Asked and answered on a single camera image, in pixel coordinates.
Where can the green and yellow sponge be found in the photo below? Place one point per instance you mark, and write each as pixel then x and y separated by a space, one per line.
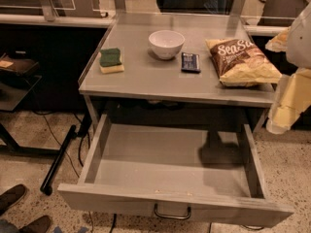
pixel 110 61

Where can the black stand leg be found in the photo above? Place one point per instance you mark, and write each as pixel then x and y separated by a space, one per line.
pixel 46 186

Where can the metal drawer handle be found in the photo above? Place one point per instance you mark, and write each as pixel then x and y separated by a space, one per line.
pixel 170 213

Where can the grey cabinet table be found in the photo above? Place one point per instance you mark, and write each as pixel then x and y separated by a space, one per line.
pixel 147 77

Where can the dark side table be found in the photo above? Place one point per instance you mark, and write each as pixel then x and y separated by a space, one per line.
pixel 16 80

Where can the grey open top drawer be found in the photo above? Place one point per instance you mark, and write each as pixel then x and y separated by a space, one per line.
pixel 130 168

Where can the white ceramic bowl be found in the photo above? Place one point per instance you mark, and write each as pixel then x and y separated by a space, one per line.
pixel 166 44

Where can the sea salt chips bag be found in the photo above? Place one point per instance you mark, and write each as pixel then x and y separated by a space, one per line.
pixel 241 63

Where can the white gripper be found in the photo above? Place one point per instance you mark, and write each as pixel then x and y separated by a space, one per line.
pixel 299 44

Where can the dark blue rxbar wrapper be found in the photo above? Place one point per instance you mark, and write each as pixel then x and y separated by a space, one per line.
pixel 190 63

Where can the brown shoe lower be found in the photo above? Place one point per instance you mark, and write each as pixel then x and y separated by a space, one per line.
pixel 39 225

